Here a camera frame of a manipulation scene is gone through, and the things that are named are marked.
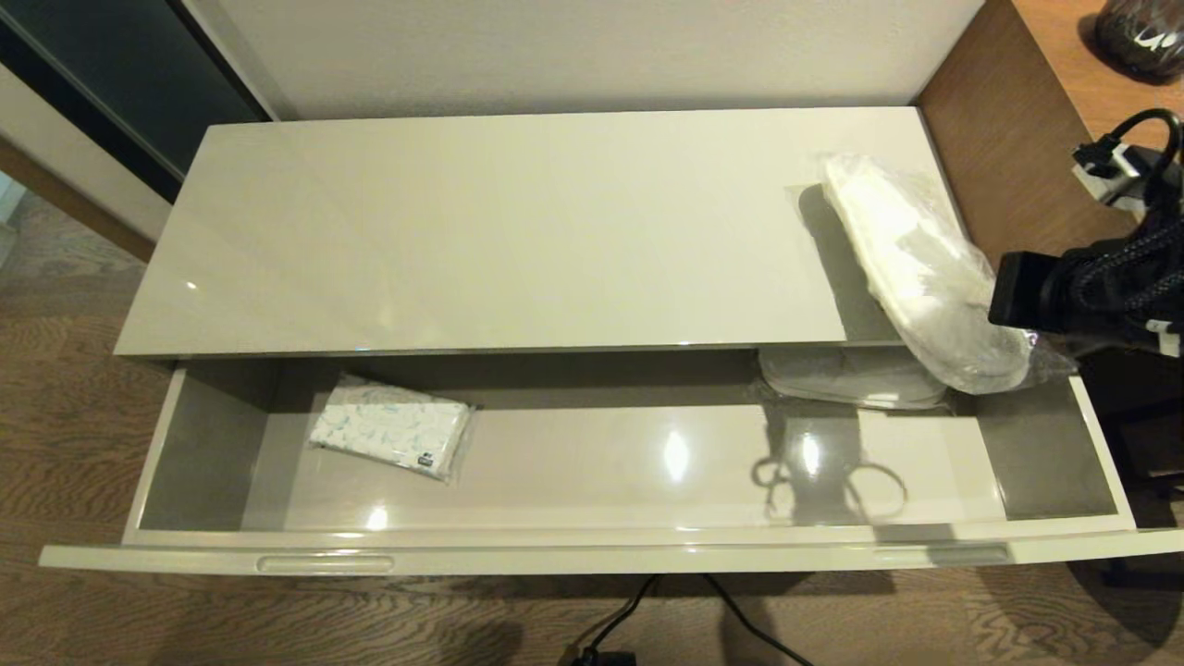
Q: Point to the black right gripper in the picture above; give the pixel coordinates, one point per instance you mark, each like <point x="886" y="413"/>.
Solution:
<point x="1031" y="291"/>

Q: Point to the white slippers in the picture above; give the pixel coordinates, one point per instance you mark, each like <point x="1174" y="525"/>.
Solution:
<point x="832" y="381"/>
<point x="925" y="268"/>

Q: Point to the beige glossy wide drawer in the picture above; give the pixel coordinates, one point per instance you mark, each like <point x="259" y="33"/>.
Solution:
<point x="601" y="481"/>

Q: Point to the brown wooden desk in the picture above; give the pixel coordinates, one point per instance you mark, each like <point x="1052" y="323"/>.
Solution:
<point x="1008" y="139"/>

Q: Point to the dark glass vase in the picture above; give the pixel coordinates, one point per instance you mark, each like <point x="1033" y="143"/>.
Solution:
<point x="1142" y="42"/>

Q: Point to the floral blue-white tissue pack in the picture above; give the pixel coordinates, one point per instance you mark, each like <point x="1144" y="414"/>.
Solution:
<point x="393" y="427"/>

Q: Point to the dark glass door panel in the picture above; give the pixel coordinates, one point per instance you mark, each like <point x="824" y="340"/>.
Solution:
<point x="120" y="74"/>

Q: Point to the wooden baseboard strip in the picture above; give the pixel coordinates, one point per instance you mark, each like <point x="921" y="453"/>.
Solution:
<point x="74" y="208"/>

